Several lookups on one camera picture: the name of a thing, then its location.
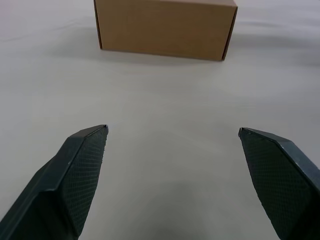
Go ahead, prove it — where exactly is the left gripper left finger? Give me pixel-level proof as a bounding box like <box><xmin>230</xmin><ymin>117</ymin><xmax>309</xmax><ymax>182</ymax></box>
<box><xmin>0</xmin><ymin>124</ymin><xmax>109</xmax><ymax>240</ymax></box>

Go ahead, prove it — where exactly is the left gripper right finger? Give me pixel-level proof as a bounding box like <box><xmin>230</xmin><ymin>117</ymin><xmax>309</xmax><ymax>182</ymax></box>
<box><xmin>238</xmin><ymin>126</ymin><xmax>320</xmax><ymax>240</ymax></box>

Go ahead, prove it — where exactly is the brown cardboard box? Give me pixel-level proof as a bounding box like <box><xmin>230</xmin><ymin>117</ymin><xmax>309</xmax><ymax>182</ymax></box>
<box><xmin>93</xmin><ymin>0</ymin><xmax>239</xmax><ymax>62</ymax></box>

